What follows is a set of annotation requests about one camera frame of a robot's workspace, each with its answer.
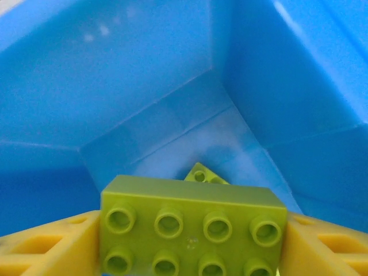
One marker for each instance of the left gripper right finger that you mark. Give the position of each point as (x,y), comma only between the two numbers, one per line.
(325,247)

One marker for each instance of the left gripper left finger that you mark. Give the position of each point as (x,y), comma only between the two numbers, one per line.
(57,244)

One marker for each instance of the small green lego brick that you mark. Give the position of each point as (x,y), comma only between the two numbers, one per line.
(205,175)

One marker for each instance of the green eight-stud lego brick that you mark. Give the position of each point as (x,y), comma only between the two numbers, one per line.
(189,195)

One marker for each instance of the blue three-compartment plastic bin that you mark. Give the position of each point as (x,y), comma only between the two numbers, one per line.
(143,72)

